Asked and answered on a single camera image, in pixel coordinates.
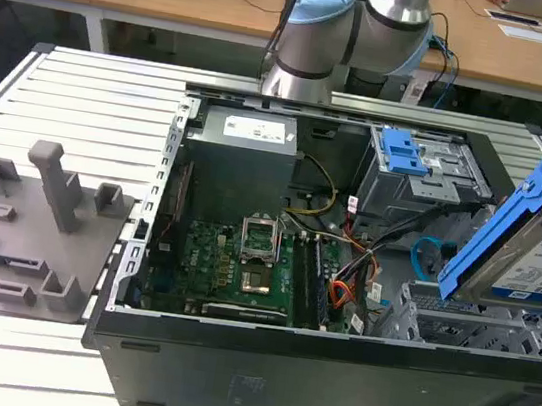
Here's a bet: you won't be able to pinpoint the black graphics card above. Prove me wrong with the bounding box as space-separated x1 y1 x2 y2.
201 298 290 328

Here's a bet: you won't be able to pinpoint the metal optical drive cage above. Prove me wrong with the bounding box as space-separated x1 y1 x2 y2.
356 123 504 245

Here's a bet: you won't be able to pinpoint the hard disk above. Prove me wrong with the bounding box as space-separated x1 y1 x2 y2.
433 121 542 316

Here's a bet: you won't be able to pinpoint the blue cable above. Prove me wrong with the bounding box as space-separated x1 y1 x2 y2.
421 32 465 112

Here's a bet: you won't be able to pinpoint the RAM stick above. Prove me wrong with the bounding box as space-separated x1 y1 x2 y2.
302 237 340 331

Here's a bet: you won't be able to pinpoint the blue disk wire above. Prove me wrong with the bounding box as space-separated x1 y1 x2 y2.
406 234 459 291

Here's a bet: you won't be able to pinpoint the gray parts rack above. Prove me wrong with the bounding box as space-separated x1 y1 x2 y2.
0 134 144 330

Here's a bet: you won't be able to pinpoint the metal socket cover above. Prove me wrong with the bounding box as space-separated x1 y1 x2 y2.
237 212 284 268

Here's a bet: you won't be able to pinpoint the blue plastic drive latch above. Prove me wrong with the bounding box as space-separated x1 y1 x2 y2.
377 126 436 179

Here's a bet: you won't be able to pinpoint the metal disk bay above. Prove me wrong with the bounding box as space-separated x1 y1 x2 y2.
381 274 542 361

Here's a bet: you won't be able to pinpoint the black RAM slot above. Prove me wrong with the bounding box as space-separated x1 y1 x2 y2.
281 234 322 330

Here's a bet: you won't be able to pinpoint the orange wire bundle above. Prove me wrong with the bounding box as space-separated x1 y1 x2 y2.
325 278 365 318

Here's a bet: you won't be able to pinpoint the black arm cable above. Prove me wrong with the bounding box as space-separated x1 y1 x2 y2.
258 0 312 86

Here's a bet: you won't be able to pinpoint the gray power supply unit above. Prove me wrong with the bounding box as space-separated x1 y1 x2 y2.
173 101 305 235

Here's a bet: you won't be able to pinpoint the yellow power wires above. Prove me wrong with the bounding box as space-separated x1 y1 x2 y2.
283 150 344 221

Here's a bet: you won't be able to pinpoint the black cable bundle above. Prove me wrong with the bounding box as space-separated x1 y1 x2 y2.
334 183 485 304

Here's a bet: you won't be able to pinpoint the green motherboard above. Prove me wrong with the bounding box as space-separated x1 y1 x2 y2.
142 210 383 340

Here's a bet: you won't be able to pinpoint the CPU socket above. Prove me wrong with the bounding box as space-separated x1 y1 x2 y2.
237 265 276 299

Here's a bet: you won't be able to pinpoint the black open PC case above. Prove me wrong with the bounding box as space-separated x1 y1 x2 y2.
72 70 542 406

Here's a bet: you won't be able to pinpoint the wooden desk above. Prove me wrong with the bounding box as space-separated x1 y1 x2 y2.
0 0 542 104

